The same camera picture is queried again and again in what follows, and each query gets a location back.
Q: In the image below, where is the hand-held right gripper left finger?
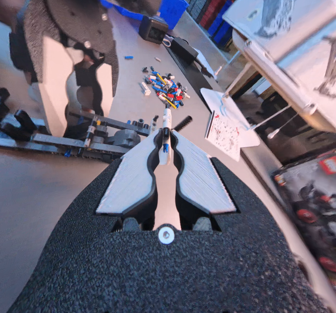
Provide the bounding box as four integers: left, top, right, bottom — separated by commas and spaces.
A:
96, 129, 160, 217

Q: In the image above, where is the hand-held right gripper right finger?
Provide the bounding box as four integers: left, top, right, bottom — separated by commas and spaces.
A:
171, 129, 238, 216

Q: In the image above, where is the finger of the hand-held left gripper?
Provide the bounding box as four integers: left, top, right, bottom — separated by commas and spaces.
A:
38, 35, 85, 137
95, 61, 116, 119

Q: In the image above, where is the toy brick model car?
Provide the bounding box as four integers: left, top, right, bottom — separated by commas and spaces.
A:
0, 86, 194, 164

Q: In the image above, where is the white brick hood panel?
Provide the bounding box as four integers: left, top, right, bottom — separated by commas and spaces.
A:
159, 105, 173, 166

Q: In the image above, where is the instruction booklet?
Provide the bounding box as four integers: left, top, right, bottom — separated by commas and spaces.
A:
222, 0, 336, 135

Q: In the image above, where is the sticker sheet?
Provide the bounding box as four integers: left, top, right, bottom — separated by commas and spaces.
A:
203, 110, 243, 163

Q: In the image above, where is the pile of small brick pieces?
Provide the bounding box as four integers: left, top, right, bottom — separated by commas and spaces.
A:
139, 66, 191, 110

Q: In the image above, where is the small black box device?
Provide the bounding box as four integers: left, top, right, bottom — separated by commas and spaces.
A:
138, 14, 170, 45

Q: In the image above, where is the book stand with white base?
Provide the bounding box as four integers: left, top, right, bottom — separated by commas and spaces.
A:
201, 29, 336, 149

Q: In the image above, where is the black power brick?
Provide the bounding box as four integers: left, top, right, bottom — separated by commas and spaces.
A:
167, 36, 216, 80

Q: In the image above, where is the blue storage bin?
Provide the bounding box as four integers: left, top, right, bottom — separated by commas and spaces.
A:
99, 0, 190, 30

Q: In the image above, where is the black toy set box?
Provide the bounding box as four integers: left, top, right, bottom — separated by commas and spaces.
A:
270, 149, 336, 293

